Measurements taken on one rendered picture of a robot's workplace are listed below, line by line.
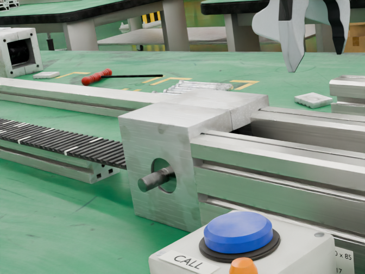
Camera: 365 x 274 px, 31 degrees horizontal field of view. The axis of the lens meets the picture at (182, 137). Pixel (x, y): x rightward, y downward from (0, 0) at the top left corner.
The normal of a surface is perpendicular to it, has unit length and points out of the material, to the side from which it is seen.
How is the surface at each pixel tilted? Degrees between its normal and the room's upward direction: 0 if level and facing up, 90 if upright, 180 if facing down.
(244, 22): 90
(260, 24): 73
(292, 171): 90
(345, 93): 90
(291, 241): 0
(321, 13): 107
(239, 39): 90
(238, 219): 3
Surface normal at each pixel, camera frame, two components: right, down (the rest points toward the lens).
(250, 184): -0.72, 0.29
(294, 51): 0.09, 0.48
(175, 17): 0.73, 0.10
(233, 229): -0.15, -0.93
